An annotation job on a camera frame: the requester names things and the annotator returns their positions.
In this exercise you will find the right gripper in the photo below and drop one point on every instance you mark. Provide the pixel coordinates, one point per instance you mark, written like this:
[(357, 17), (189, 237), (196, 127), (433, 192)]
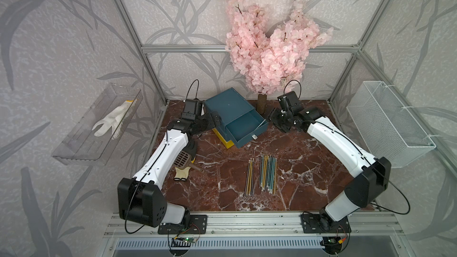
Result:
[(272, 118)]

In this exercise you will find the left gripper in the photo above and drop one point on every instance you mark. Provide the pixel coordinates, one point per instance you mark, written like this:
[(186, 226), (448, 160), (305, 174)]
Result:
[(211, 123)]

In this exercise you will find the teal yellow drawer box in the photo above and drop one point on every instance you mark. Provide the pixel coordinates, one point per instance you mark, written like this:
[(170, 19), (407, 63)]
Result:
[(230, 105)]

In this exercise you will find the teal top drawer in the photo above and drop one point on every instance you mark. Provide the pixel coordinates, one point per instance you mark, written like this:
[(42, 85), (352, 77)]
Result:
[(246, 128)]

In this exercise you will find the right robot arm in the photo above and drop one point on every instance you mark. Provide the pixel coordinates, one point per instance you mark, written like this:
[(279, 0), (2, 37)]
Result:
[(370, 174)]

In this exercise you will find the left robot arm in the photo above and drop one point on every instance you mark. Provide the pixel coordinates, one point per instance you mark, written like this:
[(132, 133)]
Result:
[(140, 197)]

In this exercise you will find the brown slotted spatula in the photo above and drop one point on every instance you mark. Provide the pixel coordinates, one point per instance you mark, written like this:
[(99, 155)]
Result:
[(185, 160)]

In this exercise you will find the pink blossom artificial tree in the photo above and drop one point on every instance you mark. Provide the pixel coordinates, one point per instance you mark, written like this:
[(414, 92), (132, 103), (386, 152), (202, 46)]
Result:
[(271, 63)]

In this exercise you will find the white glove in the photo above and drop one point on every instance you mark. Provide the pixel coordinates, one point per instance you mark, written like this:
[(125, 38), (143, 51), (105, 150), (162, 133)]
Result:
[(113, 121)]

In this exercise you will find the left circuit board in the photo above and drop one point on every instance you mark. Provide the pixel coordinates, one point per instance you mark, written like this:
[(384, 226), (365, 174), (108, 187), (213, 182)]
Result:
[(183, 241)]

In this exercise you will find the circuit board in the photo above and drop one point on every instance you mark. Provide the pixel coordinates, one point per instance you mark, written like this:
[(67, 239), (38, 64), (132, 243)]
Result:
[(183, 241), (333, 241)]

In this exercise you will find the right circuit board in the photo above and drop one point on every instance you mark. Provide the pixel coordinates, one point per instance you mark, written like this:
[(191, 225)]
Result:
[(333, 241)]

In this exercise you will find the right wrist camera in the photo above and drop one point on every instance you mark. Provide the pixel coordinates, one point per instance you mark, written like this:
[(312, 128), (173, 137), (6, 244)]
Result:
[(290, 103)]

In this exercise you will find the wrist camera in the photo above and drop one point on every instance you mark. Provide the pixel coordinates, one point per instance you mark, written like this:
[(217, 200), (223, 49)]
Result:
[(192, 109), (290, 103)]

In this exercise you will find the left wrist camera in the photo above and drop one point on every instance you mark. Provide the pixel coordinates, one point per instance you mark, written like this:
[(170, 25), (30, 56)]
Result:
[(192, 109)]

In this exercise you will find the white wire mesh basket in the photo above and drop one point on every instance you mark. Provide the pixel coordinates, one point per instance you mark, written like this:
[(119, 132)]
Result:
[(387, 126)]

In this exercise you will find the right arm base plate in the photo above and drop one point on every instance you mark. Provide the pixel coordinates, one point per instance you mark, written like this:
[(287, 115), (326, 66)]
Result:
[(322, 224)]

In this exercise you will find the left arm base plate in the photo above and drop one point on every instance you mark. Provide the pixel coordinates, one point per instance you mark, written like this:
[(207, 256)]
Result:
[(192, 224)]

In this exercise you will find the clear acrylic wall tray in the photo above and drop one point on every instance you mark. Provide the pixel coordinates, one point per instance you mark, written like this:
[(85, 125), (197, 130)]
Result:
[(94, 138)]

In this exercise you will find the aluminium front rail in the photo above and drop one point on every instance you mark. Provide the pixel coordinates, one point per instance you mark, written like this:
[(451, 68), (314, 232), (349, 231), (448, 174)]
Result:
[(263, 224)]

